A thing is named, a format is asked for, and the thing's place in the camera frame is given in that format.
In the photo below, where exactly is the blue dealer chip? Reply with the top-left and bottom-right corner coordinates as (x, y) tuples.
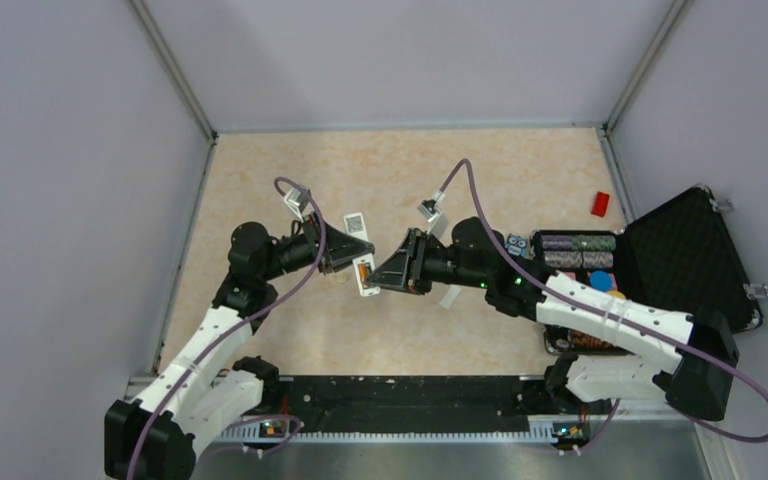
(588, 270), (615, 292)

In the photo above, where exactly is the purple cable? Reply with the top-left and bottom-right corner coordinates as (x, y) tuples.
(125, 176), (328, 480)
(438, 158), (768, 444)

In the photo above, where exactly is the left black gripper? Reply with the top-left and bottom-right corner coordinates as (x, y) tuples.
(261, 210), (375, 281)

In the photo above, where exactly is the blue owl figurine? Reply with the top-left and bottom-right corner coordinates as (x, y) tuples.
(505, 234), (530, 258)

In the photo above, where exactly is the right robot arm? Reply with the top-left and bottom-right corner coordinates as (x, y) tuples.
(367, 217), (739, 421)

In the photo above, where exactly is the white remote control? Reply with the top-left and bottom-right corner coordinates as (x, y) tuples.
(343, 212), (380, 297)

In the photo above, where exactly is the orange AAA battery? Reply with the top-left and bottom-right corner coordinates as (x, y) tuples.
(358, 263), (369, 286)

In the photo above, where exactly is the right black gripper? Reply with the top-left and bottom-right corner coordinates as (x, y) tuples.
(367, 227), (491, 294)

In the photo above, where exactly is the white battery cover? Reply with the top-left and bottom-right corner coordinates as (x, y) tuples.
(438, 285), (462, 309)

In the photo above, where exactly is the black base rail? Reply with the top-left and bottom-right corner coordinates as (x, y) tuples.
(249, 375), (611, 434)

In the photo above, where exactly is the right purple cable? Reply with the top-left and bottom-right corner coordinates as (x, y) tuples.
(438, 158), (768, 444)

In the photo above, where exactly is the red small block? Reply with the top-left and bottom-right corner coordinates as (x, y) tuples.
(590, 191), (611, 218)

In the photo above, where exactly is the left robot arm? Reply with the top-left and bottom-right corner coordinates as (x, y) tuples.
(104, 213), (375, 479)

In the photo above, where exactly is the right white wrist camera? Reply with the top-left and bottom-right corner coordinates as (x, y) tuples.
(417, 190), (449, 240)

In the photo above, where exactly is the black poker chip case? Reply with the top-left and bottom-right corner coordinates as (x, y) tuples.
(530, 185), (764, 333)

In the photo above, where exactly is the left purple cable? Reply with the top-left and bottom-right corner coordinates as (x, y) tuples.
(125, 176), (328, 480)

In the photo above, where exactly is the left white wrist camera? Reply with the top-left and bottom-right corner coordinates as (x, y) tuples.
(283, 187), (310, 221)

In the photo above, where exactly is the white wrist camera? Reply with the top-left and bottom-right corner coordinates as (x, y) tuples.
(283, 187), (310, 221)
(417, 190), (449, 240)

